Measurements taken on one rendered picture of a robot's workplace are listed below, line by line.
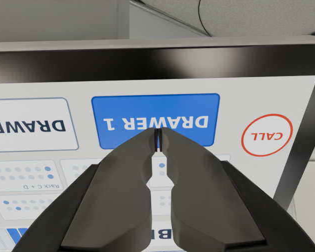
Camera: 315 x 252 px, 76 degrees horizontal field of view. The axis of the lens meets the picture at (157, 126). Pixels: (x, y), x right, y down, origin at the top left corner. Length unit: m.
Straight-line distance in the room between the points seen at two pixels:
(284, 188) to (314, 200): 3.57
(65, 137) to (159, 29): 1.38
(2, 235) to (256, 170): 0.27
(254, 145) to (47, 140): 0.17
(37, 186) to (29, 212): 0.04
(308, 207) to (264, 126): 3.69
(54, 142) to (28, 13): 0.20
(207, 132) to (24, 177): 0.16
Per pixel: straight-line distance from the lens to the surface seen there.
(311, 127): 0.20
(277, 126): 0.18
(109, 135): 0.16
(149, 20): 1.50
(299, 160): 0.22
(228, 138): 0.17
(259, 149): 0.19
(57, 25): 0.31
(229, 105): 0.16
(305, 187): 3.81
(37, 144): 0.19
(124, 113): 0.15
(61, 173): 0.20
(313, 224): 3.89
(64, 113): 0.17
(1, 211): 0.27
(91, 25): 0.30
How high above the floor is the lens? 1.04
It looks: 11 degrees down
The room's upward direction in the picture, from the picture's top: 178 degrees clockwise
